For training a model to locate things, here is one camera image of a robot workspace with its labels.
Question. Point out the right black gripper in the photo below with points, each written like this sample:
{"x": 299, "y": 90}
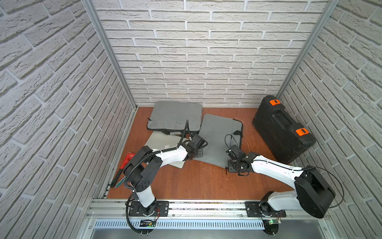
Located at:
{"x": 230, "y": 167}

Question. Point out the grey laptop sleeve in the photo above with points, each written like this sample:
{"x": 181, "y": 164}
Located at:
{"x": 220, "y": 133}

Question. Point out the silver apple laptop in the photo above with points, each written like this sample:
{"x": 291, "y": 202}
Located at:
{"x": 160, "y": 141}

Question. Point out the grey zippered laptop bag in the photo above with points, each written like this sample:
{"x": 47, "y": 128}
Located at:
{"x": 170, "y": 117}

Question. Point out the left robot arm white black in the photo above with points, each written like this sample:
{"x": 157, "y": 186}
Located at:
{"x": 142, "y": 169}

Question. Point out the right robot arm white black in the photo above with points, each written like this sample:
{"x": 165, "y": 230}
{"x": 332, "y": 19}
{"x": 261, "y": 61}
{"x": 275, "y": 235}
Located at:
{"x": 311, "y": 192}

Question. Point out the black plastic tool case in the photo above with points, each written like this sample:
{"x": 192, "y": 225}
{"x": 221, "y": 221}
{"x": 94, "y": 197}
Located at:
{"x": 286, "y": 138}

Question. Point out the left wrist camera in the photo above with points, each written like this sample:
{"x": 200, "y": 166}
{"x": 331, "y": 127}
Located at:
{"x": 198, "y": 142}

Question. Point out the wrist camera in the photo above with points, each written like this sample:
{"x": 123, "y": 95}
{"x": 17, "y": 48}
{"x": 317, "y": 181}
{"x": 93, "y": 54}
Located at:
{"x": 198, "y": 142}
{"x": 235, "y": 153}

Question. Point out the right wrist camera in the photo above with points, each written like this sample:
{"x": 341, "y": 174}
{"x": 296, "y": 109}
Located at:
{"x": 235, "y": 153}

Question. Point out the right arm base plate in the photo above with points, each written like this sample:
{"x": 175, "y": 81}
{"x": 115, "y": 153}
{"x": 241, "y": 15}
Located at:
{"x": 259, "y": 209}

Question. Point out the red handled pliers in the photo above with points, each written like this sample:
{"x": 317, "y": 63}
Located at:
{"x": 128, "y": 157}

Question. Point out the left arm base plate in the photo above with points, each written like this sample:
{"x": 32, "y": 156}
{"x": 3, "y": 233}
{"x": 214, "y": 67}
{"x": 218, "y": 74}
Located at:
{"x": 160, "y": 208}

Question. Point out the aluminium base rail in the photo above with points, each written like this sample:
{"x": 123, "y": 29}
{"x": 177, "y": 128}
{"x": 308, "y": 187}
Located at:
{"x": 195, "y": 209}

